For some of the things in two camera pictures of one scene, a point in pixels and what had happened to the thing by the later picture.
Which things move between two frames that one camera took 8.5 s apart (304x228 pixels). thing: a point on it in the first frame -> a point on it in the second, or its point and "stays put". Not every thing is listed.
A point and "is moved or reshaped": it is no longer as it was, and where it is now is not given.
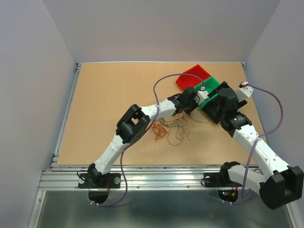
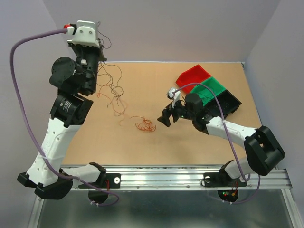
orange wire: [159, 130] is moved or reshaped
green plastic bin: [209, 85] stays put
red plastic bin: [188, 80] stays put
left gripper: [195, 104] -> [77, 48]
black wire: [181, 123] -> [103, 72]
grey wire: [179, 122] -> [124, 109]
